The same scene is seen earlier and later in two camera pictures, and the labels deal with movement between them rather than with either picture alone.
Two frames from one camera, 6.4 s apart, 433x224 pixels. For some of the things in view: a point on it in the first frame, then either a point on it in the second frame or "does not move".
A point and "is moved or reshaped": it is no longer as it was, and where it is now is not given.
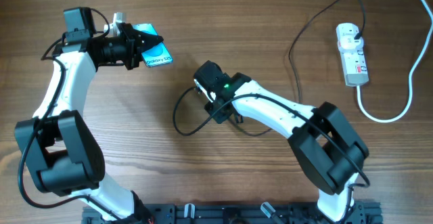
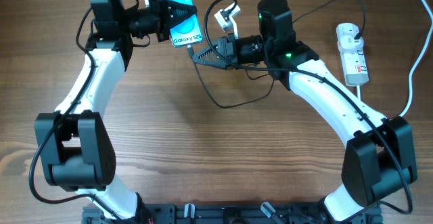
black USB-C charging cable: (295, 38) is moved or reshaped
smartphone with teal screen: (157, 55) -> (187, 32)
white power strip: (354, 60) does not move
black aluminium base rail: (365, 212) does not move
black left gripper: (132, 45) -> (162, 19)
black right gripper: (218, 110) -> (229, 51)
